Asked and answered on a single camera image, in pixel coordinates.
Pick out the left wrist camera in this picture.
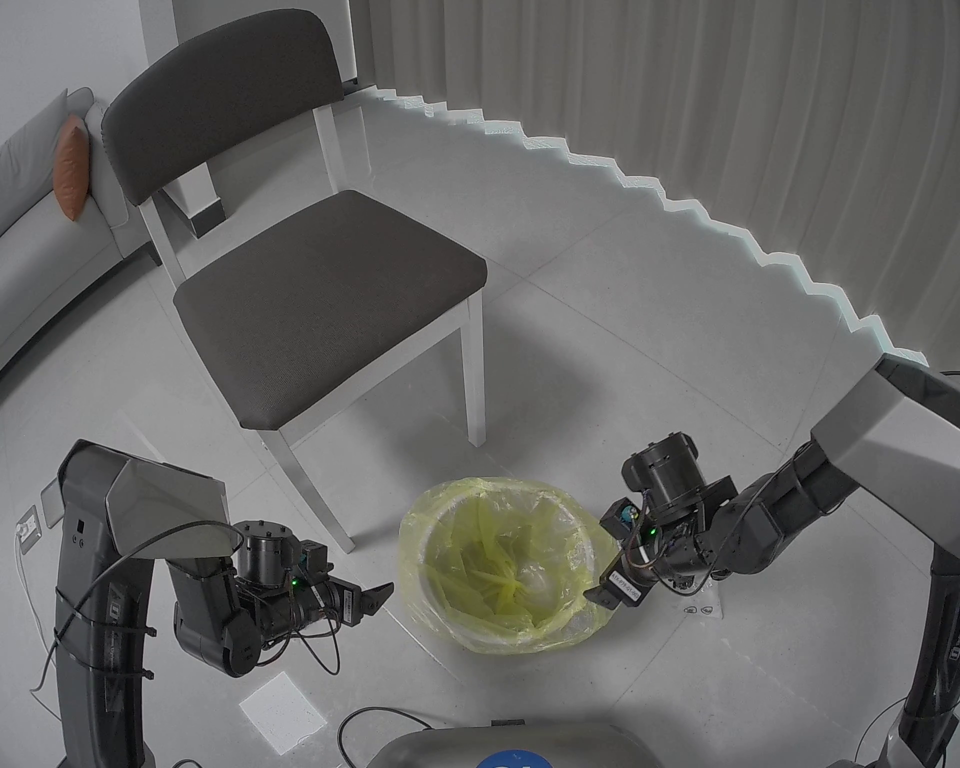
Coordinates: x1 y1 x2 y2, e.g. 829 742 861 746
296 540 335 582

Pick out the black cable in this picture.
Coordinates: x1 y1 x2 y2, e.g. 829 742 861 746
336 706 436 768
855 697 912 768
28 519 245 693

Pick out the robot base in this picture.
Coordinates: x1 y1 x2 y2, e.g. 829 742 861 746
372 721 665 768

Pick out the white cable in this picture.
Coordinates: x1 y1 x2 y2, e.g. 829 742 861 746
15 525 63 609

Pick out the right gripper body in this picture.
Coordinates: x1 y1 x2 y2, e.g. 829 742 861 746
600 549 678 610

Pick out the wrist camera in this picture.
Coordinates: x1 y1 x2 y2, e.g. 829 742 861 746
296 540 335 582
600 496 648 543

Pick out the yellow plastic bag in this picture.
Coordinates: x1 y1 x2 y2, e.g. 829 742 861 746
397 476 627 655

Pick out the white curtain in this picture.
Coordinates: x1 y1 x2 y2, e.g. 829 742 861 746
351 0 960 391

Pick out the pale grey sofa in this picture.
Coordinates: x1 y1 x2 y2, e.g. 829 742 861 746
0 86 162 376

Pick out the grey cushion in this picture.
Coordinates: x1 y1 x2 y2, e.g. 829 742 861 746
0 88 95 235

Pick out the white trash bin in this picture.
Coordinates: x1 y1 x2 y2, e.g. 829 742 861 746
420 487 610 652

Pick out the grey chair with white legs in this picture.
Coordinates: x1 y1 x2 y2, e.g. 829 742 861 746
99 7 489 556

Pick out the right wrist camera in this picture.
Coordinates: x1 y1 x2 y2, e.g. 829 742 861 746
600 496 648 543

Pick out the orange cushion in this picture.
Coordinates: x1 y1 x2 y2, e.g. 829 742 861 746
54 114 93 222

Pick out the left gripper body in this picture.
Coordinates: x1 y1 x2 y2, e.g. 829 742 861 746
288 573 370 630

